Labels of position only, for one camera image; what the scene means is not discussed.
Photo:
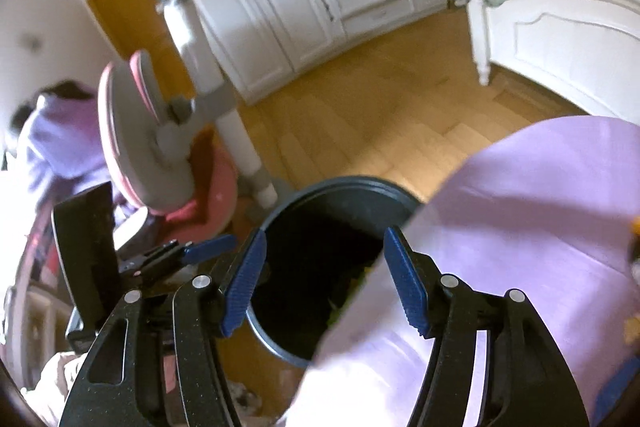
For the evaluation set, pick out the orange wooden door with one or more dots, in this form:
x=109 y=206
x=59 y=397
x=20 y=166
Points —
x=130 y=17

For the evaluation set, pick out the purple tablecloth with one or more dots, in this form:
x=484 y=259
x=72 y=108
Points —
x=525 y=207

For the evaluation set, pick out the person in purple top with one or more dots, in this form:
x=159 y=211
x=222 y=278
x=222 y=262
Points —
x=55 y=137

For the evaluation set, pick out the white grey desk leg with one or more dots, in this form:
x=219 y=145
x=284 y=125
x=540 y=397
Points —
x=200 y=52

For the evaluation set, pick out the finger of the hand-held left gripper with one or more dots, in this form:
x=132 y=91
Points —
x=207 y=249

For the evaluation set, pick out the person's left forearm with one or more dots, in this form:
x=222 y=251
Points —
x=52 y=377

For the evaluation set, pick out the white wooden bed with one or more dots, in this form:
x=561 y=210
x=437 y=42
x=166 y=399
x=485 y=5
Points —
x=550 y=37

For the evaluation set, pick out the pink grey desk chair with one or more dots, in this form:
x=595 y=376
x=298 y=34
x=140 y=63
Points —
x=215 y=192

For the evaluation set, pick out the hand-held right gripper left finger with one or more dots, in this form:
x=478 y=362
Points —
x=244 y=283

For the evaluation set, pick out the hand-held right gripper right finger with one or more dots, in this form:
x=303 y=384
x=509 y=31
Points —
x=407 y=287

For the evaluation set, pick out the dark round trash bin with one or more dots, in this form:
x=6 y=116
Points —
x=350 y=188

